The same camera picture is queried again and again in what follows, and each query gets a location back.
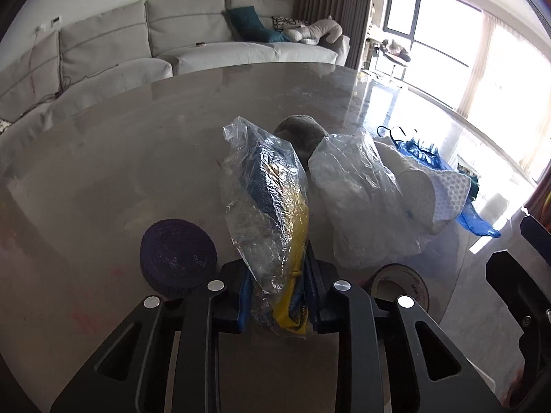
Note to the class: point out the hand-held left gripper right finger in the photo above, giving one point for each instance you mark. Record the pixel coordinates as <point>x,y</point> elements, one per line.
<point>310,292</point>

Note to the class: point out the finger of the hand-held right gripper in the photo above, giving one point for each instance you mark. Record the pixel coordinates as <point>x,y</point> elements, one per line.
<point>538,236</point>
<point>525,284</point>

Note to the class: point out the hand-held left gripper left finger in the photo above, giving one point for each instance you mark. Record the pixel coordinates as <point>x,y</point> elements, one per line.
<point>246,305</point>

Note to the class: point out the large clear plastic bag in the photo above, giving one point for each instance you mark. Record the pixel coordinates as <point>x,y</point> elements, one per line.
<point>357,206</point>

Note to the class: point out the clear bag blue yellow contents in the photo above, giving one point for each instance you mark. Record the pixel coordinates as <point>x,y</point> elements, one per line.
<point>267,189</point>

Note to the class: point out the blue plastic shoe cover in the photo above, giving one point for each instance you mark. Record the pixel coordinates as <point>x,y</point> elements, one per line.
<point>419,152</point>

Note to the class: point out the grey cloth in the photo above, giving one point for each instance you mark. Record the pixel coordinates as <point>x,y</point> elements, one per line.
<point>301,131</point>

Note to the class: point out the purple round lid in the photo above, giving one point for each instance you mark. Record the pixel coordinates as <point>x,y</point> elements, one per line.
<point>178,254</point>

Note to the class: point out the tape roll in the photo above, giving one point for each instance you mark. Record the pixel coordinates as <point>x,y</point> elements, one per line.
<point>411,282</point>

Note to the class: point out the white paper towel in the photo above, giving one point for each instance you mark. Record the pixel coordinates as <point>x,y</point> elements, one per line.
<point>424,189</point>

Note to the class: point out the sheer white curtain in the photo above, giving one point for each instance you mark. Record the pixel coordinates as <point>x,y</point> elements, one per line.
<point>503,94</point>

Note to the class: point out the balcony clutter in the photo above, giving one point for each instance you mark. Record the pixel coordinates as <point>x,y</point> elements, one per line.
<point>394,51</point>

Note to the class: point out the black framed window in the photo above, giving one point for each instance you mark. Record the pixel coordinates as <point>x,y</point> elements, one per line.
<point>430,21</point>

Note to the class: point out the small teal pillow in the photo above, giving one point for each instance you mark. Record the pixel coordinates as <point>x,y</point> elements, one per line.
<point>275,36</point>

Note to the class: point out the grey plush toy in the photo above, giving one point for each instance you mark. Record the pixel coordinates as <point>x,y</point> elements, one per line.
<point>316,30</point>

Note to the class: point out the black white patterned pillow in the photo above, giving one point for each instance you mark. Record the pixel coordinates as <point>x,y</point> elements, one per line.
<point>286,22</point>

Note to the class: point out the large teal pillow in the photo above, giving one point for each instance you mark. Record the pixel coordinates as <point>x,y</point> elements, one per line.
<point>245,23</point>

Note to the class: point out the brown curtain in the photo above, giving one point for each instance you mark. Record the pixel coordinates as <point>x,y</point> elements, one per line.
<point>331,8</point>

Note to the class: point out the light grey sofa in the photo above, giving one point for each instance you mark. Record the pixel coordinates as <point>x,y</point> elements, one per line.
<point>193,21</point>

